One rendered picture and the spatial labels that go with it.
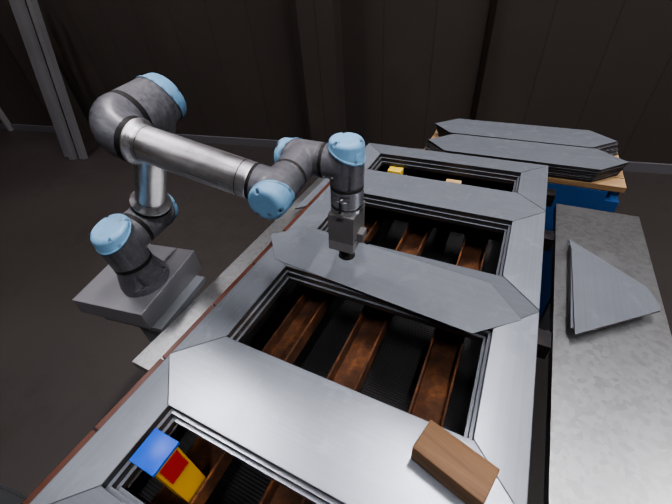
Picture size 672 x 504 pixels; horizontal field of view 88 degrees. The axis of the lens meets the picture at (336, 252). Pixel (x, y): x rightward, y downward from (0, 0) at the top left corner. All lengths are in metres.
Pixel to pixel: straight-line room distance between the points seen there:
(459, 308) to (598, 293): 0.42
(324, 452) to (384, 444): 0.11
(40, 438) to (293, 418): 1.58
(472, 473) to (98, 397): 1.80
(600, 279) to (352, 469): 0.86
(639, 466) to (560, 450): 0.13
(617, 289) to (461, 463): 0.73
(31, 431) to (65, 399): 0.16
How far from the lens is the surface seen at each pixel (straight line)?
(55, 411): 2.22
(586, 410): 0.98
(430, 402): 0.95
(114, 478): 0.84
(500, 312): 0.92
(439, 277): 0.96
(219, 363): 0.85
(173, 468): 0.79
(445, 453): 0.66
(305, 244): 1.07
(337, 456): 0.70
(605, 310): 1.14
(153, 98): 0.92
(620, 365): 1.09
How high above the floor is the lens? 1.52
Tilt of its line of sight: 40 degrees down
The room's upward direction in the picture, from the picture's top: 5 degrees counter-clockwise
